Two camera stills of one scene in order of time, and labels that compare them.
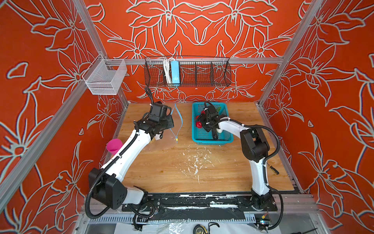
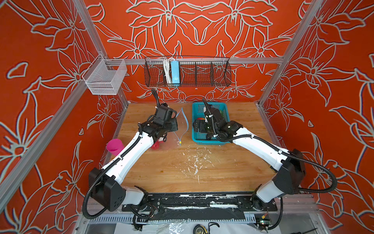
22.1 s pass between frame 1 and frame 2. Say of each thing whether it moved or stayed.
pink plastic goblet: stayed
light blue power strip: stayed
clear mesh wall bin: stayed
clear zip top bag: moved
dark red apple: moved
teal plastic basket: stayed
